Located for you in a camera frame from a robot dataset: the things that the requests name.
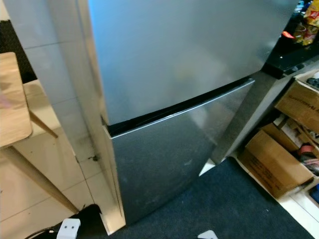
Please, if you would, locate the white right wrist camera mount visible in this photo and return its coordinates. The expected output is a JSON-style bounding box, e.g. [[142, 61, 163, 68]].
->
[[197, 230, 219, 239]]

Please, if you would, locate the grey cabinet side panel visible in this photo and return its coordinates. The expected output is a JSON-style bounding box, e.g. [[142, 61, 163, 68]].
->
[[209, 70, 297, 165]]

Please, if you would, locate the light wooden table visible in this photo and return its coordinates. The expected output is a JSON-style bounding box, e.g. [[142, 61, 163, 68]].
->
[[0, 52, 80, 214]]

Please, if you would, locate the printed brown cardboard box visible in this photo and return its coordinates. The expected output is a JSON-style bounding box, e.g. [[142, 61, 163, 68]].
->
[[274, 79, 319, 134]]

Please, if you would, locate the colourful snack bag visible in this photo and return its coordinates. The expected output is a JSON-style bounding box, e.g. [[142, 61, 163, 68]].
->
[[293, 0, 319, 46]]

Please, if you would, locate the dark carpet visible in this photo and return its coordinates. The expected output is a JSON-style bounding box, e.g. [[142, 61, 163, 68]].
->
[[25, 157, 316, 239]]

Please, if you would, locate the black countertop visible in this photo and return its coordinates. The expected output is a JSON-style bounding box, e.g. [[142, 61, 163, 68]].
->
[[262, 12, 319, 79]]

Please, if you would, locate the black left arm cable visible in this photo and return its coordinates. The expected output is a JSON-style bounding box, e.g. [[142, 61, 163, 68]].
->
[[25, 227, 60, 239]]

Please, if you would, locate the black foam mat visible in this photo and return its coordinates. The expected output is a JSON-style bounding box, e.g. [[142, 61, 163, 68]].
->
[[0, 20, 31, 84]]

